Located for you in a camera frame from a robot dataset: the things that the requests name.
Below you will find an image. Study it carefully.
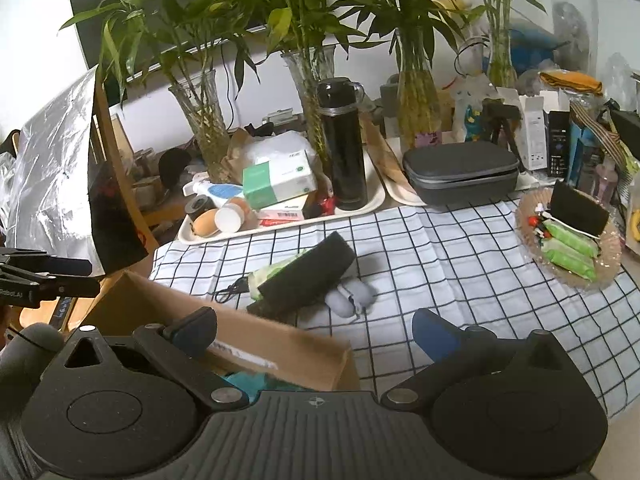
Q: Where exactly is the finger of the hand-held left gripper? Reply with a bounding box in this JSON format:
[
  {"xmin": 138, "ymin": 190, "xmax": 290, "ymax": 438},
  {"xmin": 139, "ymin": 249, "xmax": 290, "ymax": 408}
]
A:
[
  {"xmin": 10, "ymin": 256, "xmax": 94, "ymax": 276},
  {"xmin": 30, "ymin": 277, "xmax": 101, "ymax": 306}
]

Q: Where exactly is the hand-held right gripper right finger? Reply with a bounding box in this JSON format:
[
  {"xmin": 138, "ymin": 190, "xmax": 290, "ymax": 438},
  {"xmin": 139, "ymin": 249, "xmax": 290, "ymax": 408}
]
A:
[{"xmin": 381, "ymin": 308, "xmax": 583, "ymax": 406}]

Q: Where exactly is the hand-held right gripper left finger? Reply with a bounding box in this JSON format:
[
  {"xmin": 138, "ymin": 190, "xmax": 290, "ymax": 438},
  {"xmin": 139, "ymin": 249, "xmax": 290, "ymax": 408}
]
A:
[{"xmin": 42, "ymin": 306, "xmax": 249, "ymax": 409}]

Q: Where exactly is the cardboard box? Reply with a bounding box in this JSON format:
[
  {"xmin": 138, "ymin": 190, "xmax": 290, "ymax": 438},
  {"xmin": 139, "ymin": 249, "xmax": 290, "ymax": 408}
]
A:
[{"xmin": 80, "ymin": 270, "xmax": 362, "ymax": 397}]

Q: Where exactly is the green white tissue packet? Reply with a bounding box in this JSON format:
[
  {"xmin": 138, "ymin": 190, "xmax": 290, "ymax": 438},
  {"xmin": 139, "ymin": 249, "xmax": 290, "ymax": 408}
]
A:
[{"xmin": 247, "ymin": 250, "xmax": 313, "ymax": 302}]

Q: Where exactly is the black bag red print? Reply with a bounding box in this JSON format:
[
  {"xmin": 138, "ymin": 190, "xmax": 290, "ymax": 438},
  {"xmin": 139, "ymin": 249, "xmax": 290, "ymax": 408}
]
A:
[{"xmin": 87, "ymin": 159, "xmax": 154, "ymax": 277}]

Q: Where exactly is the teal fluffy cloth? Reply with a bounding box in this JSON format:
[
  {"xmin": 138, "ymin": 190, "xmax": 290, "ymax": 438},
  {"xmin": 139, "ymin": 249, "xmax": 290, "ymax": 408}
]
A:
[{"xmin": 220, "ymin": 370, "xmax": 311, "ymax": 403}]

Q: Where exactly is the checked tablecloth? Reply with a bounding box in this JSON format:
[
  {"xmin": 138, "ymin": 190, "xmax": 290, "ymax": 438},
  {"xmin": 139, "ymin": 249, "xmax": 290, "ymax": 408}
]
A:
[{"xmin": 150, "ymin": 195, "xmax": 640, "ymax": 423}]

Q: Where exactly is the wooden chair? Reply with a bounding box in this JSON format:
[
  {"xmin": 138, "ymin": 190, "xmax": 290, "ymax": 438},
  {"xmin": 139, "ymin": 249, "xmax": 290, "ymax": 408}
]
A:
[{"xmin": 94, "ymin": 74, "xmax": 188, "ymax": 243}]

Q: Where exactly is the small black cylinder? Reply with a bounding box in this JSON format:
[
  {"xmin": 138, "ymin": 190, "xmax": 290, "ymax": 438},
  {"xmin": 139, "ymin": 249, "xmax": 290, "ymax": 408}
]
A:
[{"xmin": 184, "ymin": 194, "xmax": 212, "ymax": 221}]

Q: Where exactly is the white tube blue label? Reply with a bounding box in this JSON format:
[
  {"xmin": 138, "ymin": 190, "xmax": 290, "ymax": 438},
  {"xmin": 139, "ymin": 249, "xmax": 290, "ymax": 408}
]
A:
[{"xmin": 181, "ymin": 181, "xmax": 246, "ymax": 207}]

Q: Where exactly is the red white flat box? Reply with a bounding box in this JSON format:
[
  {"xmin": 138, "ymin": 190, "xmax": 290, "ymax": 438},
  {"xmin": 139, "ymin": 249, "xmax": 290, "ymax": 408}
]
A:
[{"xmin": 257, "ymin": 194, "xmax": 312, "ymax": 222}]

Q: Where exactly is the grey zip case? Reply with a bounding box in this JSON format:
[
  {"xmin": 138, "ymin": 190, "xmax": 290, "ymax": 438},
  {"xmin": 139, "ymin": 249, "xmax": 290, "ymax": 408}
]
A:
[{"xmin": 402, "ymin": 141, "xmax": 522, "ymax": 207}]

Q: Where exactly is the green white carton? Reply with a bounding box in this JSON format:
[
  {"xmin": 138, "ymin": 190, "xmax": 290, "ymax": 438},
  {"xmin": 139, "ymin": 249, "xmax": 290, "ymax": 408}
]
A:
[{"xmin": 242, "ymin": 151, "xmax": 319, "ymax": 211}]

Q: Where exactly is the brown paper bag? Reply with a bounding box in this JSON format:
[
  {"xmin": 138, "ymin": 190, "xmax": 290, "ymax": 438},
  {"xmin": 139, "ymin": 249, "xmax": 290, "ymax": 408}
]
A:
[{"xmin": 359, "ymin": 110, "xmax": 418, "ymax": 187}]

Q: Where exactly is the glass plate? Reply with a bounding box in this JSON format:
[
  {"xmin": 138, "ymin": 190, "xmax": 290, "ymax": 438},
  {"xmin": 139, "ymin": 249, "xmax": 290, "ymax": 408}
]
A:
[{"xmin": 515, "ymin": 189, "xmax": 624, "ymax": 290}]

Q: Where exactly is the white plastic bag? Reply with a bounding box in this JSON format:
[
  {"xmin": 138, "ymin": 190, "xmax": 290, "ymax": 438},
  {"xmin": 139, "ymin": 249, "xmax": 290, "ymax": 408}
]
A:
[{"xmin": 247, "ymin": 131, "xmax": 323, "ymax": 176}]

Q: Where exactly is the glass vase with bamboo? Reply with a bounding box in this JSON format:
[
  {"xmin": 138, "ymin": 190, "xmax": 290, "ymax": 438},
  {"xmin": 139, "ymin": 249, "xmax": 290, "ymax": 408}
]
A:
[
  {"xmin": 325, "ymin": 0, "xmax": 501, "ymax": 152},
  {"xmin": 60, "ymin": 0, "xmax": 261, "ymax": 184},
  {"xmin": 450, "ymin": 0, "xmax": 556, "ymax": 89},
  {"xmin": 200, "ymin": 0, "xmax": 381, "ymax": 162}
]

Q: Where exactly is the black thermos bottle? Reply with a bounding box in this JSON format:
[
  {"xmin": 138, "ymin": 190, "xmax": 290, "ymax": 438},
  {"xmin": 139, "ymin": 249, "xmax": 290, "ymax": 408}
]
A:
[{"xmin": 316, "ymin": 77, "xmax": 369, "ymax": 212}]

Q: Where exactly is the small black tripod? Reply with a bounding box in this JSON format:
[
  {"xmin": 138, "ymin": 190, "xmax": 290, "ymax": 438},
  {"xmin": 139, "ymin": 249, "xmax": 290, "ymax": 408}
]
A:
[{"xmin": 481, "ymin": 102, "xmax": 527, "ymax": 172}]

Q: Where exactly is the tall white carton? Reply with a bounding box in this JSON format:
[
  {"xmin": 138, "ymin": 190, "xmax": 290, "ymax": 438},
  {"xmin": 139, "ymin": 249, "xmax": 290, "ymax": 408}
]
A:
[{"xmin": 517, "ymin": 91, "xmax": 560, "ymax": 172}]

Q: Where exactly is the tall black carton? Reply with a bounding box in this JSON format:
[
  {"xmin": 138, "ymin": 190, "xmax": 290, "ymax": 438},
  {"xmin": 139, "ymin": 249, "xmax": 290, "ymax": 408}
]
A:
[{"xmin": 546, "ymin": 110, "xmax": 572, "ymax": 179}]

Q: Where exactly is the blue carton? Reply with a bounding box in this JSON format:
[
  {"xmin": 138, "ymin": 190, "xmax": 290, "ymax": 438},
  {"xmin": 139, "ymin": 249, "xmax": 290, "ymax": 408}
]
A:
[{"xmin": 567, "ymin": 120, "xmax": 603, "ymax": 186}]

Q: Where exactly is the white printed bag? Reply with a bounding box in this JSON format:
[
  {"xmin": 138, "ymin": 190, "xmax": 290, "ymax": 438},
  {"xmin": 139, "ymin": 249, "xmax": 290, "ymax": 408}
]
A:
[{"xmin": 451, "ymin": 72, "xmax": 498, "ymax": 144}]

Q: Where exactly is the striped ribbon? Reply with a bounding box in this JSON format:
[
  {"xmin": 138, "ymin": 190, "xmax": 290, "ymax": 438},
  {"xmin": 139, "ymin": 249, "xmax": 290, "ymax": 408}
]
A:
[{"xmin": 570, "ymin": 100, "xmax": 632, "ymax": 162}]

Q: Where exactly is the orange folded cloth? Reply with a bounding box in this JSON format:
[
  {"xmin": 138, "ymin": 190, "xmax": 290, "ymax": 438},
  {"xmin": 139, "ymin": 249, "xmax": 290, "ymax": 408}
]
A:
[{"xmin": 539, "ymin": 71, "xmax": 604, "ymax": 97}]

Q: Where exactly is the black cord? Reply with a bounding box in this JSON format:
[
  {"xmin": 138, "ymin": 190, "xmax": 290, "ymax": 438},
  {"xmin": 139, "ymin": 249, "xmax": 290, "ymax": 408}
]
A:
[{"xmin": 214, "ymin": 277, "xmax": 252, "ymax": 305}]

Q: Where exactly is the wall television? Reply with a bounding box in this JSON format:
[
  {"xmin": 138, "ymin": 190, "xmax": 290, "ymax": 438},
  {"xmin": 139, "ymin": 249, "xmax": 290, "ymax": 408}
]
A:
[{"xmin": 67, "ymin": 0, "xmax": 283, "ymax": 83}]

